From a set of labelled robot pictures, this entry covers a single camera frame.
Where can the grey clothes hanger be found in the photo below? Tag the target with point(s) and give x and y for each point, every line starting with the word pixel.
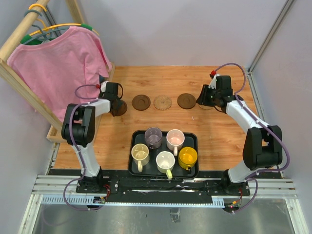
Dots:
pixel 41 36

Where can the white mug yellow handle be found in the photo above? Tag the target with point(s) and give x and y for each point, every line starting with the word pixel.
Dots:
pixel 165 162

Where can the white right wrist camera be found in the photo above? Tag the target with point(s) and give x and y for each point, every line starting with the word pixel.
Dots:
pixel 212 84

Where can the black serving tray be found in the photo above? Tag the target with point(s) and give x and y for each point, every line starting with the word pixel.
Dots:
pixel 150 170

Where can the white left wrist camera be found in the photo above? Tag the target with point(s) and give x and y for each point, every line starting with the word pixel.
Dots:
pixel 102 86

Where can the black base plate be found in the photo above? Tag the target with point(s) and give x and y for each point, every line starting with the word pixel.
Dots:
pixel 125 187

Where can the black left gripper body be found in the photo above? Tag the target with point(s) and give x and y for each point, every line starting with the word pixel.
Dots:
pixel 117 99

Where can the wooden clothes rack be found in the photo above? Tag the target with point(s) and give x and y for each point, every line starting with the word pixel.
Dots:
pixel 8 74

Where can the brown wooden coaster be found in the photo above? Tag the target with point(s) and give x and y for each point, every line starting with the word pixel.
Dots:
pixel 186 101
pixel 122 109
pixel 141 102

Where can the yellow clothes hanger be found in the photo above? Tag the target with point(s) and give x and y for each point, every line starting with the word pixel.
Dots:
pixel 76 13

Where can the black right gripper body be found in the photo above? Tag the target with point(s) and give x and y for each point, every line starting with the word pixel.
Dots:
pixel 209 96

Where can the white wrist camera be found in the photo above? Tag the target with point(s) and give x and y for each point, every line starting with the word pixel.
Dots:
pixel 212 84
pixel 102 86

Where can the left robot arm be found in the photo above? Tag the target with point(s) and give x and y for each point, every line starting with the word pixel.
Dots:
pixel 79 123

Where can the pink t-shirt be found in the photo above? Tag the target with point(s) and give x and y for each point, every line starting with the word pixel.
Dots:
pixel 64 70

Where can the purple cup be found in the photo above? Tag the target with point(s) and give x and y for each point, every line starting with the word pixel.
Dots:
pixel 153 137

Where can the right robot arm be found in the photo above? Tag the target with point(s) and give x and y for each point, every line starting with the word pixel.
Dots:
pixel 262 148

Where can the cream yellow mug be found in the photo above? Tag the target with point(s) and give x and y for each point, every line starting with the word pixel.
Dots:
pixel 140 155

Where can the pink mug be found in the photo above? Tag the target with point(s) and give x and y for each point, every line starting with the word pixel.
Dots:
pixel 174 140

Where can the woven rattan coaster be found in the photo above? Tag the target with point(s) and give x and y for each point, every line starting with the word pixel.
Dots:
pixel 162 102
pixel 205 107

